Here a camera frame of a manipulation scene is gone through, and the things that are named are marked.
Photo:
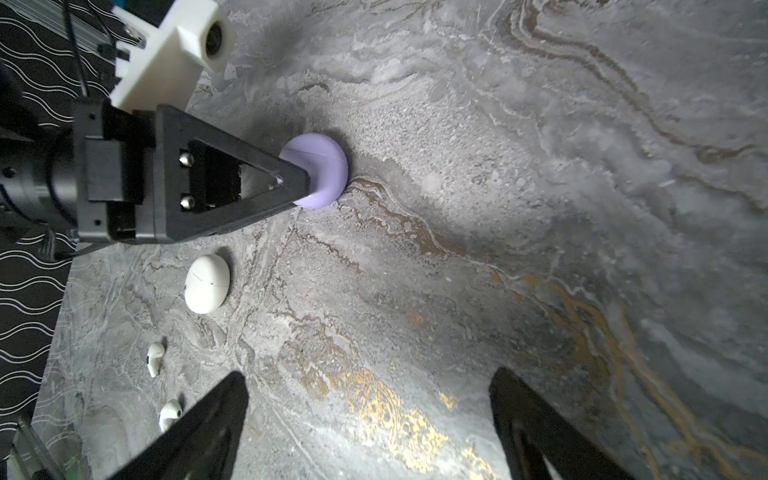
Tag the purple earbud charging case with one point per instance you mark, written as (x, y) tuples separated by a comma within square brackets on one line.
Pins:
[(326, 164)]

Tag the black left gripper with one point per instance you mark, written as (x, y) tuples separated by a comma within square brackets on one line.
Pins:
[(168, 177)]

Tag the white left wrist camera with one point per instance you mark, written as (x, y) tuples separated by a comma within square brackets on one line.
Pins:
[(178, 41)]

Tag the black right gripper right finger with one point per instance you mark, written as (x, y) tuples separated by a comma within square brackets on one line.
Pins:
[(537, 441)]

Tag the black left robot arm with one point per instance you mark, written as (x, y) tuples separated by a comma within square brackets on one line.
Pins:
[(38, 184)]

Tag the white earbud charging case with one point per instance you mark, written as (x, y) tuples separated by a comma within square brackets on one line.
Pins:
[(207, 284)]

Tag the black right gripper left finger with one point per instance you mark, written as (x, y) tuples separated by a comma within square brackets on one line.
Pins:
[(203, 444)]

